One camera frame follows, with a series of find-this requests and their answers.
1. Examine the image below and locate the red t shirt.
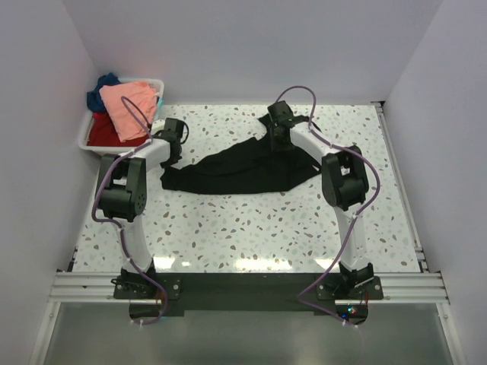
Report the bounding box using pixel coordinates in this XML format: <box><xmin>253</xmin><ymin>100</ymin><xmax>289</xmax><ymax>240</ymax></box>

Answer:
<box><xmin>87</xmin><ymin>113</ymin><xmax>148</xmax><ymax>148</ymax></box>

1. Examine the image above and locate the aluminium right side rail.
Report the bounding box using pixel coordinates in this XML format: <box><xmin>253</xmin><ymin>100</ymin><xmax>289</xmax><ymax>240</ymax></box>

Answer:
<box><xmin>372</xmin><ymin>101</ymin><xmax>430</xmax><ymax>274</ymax></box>

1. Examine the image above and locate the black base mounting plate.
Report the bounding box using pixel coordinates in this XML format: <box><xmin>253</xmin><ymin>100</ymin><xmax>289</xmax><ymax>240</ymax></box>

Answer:
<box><xmin>111</xmin><ymin>271</ymin><xmax>384</xmax><ymax>324</ymax></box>

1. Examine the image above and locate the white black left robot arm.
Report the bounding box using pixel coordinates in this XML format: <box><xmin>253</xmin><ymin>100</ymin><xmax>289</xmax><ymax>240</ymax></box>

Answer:
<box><xmin>91</xmin><ymin>118</ymin><xmax>189</xmax><ymax>298</ymax></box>

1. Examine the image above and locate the salmon pink t shirt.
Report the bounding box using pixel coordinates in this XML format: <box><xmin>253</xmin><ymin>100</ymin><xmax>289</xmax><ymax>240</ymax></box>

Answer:
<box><xmin>100</xmin><ymin>81</ymin><xmax>159</xmax><ymax>142</ymax></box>

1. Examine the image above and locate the white plastic laundry basket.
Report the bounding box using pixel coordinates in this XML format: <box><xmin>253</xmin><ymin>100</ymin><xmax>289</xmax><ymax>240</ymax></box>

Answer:
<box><xmin>77</xmin><ymin>76</ymin><xmax>164</xmax><ymax>156</ymax></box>

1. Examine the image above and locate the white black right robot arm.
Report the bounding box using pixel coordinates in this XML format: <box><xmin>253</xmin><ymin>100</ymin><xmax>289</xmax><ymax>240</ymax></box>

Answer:
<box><xmin>267</xmin><ymin>101</ymin><xmax>374</xmax><ymax>299</ymax></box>

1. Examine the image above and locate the aluminium front rail frame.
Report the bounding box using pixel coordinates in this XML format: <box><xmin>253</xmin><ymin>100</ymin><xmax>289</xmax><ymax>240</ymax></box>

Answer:
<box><xmin>48</xmin><ymin>272</ymin><xmax>449</xmax><ymax>304</ymax></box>

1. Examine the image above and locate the blue t shirt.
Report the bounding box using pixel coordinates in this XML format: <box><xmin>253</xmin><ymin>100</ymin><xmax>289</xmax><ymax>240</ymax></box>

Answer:
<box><xmin>86</xmin><ymin>72</ymin><xmax>121</xmax><ymax>113</ymax></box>

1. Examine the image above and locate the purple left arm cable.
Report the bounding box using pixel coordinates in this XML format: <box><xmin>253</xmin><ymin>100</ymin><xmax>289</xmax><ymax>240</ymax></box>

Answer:
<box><xmin>91</xmin><ymin>95</ymin><xmax>170</xmax><ymax>325</ymax></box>

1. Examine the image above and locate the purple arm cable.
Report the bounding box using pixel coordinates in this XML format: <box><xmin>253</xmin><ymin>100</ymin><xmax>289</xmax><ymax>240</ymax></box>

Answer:
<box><xmin>91</xmin><ymin>95</ymin><xmax>170</xmax><ymax>325</ymax></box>
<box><xmin>297</xmin><ymin>86</ymin><xmax>382</xmax><ymax>319</ymax></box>

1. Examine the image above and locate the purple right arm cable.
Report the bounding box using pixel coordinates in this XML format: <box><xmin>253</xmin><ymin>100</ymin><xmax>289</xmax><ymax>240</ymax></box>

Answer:
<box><xmin>297</xmin><ymin>86</ymin><xmax>382</xmax><ymax>319</ymax></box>

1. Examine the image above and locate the black t shirt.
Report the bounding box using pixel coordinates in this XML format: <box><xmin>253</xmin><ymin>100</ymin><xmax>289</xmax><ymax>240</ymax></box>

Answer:
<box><xmin>161</xmin><ymin>133</ymin><xmax>320</xmax><ymax>195</ymax></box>

